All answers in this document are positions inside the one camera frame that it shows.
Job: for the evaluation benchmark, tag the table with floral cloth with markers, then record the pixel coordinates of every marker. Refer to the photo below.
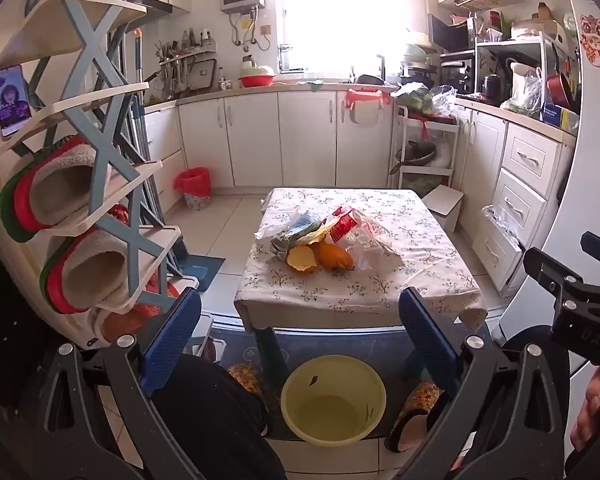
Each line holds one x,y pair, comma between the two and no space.
380,280

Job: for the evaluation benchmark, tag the yellow plastic basin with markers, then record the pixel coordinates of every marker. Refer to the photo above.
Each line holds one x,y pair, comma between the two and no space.
330,410

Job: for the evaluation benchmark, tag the white drawer cabinet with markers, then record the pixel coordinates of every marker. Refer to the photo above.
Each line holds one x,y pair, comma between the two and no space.
525,160

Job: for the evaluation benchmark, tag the white base cabinets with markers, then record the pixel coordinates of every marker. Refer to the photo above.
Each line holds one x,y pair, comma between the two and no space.
305,135

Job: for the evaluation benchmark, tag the hanging door bin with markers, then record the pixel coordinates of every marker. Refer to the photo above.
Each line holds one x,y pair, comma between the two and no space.
362,112

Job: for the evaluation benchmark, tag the clear yellow-printed plastic wrapper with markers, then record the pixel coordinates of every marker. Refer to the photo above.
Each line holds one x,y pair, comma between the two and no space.
300,239

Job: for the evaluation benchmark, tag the clear plastic bag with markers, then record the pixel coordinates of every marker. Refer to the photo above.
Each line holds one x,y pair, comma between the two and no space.
502,220
375,246

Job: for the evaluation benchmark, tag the range hood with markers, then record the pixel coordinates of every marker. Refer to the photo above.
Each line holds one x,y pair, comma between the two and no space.
152,2

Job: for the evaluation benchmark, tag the smartphone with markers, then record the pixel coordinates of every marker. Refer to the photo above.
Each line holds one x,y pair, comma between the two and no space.
11,102

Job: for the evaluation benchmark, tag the black microwave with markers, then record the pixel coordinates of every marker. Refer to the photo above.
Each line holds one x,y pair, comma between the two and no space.
450,35

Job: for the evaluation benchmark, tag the bagged green vegetables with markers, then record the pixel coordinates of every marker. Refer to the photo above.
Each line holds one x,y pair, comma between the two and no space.
415,97

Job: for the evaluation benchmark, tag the dark blue floor mat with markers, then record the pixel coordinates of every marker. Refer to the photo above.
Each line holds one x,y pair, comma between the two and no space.
340,342

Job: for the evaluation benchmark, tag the red green fluffy slipper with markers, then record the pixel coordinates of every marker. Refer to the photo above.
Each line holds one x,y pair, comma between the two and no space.
45,190
80,270

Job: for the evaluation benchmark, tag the cup-shaped orange peel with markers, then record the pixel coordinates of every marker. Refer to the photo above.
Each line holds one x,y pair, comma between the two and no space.
302,260

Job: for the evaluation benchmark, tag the red pot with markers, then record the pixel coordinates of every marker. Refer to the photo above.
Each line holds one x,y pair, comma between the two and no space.
560,90

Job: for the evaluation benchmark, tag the kitchen faucet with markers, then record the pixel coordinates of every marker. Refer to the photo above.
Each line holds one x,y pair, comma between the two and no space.
380,67

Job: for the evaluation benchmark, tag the blue dustpan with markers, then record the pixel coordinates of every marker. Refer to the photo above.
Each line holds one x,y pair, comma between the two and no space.
200,267

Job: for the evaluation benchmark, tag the kitchen window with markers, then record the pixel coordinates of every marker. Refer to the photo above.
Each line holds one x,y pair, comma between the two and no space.
340,10

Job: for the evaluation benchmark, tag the white rolling cart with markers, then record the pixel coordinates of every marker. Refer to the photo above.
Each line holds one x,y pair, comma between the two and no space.
450,132

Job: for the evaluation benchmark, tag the grey metal folding rack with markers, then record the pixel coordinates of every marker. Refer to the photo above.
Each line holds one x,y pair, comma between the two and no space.
140,125

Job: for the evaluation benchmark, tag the lion sticker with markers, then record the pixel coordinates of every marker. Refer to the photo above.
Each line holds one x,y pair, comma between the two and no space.
595,40

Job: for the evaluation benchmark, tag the red snack package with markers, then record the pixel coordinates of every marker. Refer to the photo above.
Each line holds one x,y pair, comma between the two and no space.
341,225

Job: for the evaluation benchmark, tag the white counter shelf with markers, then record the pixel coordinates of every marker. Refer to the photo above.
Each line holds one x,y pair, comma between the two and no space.
510,45

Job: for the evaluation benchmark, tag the white step stool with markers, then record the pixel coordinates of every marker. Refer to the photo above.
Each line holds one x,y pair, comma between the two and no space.
442,202

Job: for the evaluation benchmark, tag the red-lined trash bin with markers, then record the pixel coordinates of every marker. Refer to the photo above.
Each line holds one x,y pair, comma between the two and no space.
195,195

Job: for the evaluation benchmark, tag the white and blue shoe rack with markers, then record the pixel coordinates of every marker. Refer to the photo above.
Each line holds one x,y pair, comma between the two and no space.
95,50

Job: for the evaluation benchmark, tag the orange peel with stem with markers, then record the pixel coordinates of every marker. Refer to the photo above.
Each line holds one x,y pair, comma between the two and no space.
337,257

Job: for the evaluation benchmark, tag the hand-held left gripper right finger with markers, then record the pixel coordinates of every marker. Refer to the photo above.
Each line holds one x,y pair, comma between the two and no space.
430,340

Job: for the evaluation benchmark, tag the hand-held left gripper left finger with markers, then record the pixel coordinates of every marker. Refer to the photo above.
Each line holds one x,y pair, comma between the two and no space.
172,345

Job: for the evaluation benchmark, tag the dark wok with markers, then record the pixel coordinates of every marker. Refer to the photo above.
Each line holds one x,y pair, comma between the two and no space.
420,155

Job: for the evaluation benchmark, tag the red basin with green lid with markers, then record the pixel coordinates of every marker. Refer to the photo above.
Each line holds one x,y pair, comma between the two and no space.
256,80

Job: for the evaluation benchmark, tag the person's right hand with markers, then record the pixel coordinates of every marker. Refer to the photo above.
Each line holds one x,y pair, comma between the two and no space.
587,412

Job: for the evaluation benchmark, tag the white kettle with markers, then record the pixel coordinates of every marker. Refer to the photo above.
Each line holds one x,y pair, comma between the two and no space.
522,80

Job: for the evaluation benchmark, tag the wall utensil rack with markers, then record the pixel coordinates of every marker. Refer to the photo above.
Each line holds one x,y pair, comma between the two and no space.
185,60

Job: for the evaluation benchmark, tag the red printed slipper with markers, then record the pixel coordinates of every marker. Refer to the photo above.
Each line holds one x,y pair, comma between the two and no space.
125,320

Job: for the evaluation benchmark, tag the blue box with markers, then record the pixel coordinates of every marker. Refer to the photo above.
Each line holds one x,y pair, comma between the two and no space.
555,112

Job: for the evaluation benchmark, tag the black toaster oven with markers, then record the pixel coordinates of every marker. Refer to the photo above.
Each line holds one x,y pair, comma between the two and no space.
455,75

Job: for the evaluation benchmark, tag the white plastic bag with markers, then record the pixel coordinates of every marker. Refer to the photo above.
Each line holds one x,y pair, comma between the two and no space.
287,225

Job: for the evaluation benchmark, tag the crumpled clear plastic bag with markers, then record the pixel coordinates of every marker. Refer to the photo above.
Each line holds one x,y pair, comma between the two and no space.
502,220

